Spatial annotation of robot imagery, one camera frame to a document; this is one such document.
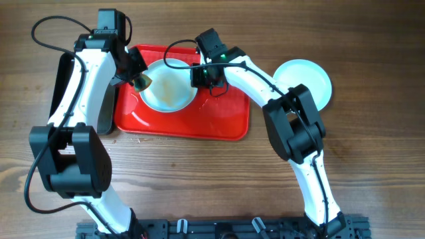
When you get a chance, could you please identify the white plate with sauce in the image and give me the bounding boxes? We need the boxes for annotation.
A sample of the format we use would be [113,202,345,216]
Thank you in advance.
[139,60,197,113]

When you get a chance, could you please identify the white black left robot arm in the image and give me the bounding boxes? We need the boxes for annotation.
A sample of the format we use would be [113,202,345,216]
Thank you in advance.
[29,9,151,238]

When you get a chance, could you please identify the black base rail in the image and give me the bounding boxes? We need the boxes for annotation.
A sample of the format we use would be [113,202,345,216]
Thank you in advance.
[75,215,372,239]

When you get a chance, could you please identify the black water tray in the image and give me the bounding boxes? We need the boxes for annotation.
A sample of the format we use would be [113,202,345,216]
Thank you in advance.
[49,53,118,135]

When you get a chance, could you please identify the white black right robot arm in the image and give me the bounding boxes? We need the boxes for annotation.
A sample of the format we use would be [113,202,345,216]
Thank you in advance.
[191,29,345,238]

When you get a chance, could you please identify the green yellow sponge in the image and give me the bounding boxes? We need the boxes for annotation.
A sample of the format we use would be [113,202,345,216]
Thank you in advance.
[133,74,152,92]

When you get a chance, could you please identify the small white plate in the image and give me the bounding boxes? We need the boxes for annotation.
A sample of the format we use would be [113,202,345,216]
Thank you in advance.
[273,59,332,111]

